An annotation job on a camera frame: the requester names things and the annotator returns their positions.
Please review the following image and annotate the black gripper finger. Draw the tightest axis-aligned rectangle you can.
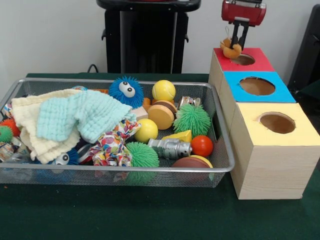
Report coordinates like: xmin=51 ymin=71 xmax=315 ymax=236
xmin=231 ymin=24 xmax=241 ymax=48
xmin=239 ymin=26 xmax=250 ymax=50

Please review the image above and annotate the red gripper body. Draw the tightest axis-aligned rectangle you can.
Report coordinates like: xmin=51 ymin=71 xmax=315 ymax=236
xmin=221 ymin=0 xmax=267 ymax=27

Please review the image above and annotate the orange plush toy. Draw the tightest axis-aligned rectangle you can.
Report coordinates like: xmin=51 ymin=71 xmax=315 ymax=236
xmin=219 ymin=26 xmax=243 ymax=60

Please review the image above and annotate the light blue waffle cloth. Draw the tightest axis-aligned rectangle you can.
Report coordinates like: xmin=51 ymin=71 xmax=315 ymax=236
xmin=36 ymin=89 xmax=138 ymax=145

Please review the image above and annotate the cream waffle cloth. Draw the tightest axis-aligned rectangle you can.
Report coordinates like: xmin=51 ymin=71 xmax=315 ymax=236
xmin=11 ymin=88 xmax=83 ymax=165

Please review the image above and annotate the wooden box with three holes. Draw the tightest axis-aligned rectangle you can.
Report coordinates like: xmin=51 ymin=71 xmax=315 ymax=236
xmin=208 ymin=47 xmax=320 ymax=200

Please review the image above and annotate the black panel stand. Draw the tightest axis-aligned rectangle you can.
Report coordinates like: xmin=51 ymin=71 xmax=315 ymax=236
xmin=287 ymin=3 xmax=320 ymax=101

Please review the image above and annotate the yellow tennis ball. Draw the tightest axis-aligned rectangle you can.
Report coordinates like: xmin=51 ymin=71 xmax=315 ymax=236
xmin=151 ymin=80 xmax=176 ymax=103

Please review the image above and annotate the green spiky puffer ball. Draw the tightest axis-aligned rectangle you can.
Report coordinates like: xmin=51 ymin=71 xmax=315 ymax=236
xmin=172 ymin=103 xmax=212 ymax=136
xmin=125 ymin=141 xmax=160 ymax=168

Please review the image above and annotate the toy hamburger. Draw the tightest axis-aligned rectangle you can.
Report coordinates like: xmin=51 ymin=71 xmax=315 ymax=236
xmin=147 ymin=99 xmax=178 ymax=131

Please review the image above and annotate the red ball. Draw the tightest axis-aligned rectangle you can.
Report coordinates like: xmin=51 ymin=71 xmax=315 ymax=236
xmin=191 ymin=135 xmax=214 ymax=158

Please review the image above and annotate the large blue fuzzy eyed ball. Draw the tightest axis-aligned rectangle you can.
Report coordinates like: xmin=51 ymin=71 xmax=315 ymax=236
xmin=108 ymin=76 xmax=145 ymax=110

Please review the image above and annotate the silver toy robot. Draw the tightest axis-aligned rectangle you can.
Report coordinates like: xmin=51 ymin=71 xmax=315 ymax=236
xmin=147 ymin=138 xmax=193 ymax=160

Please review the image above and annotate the yellow smiley ball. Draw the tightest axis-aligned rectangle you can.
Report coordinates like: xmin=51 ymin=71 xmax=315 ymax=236
xmin=134 ymin=118 xmax=159 ymax=144

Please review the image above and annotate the dark green table cloth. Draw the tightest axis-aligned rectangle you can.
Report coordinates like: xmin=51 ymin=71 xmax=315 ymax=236
xmin=0 ymin=72 xmax=320 ymax=240

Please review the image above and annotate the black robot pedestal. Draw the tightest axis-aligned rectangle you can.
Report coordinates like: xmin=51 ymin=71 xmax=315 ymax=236
xmin=96 ymin=0 xmax=202 ymax=74

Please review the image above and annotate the metal wire mesh bin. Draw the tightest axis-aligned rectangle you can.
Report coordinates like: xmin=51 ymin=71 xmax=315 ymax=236
xmin=0 ymin=77 xmax=236 ymax=189

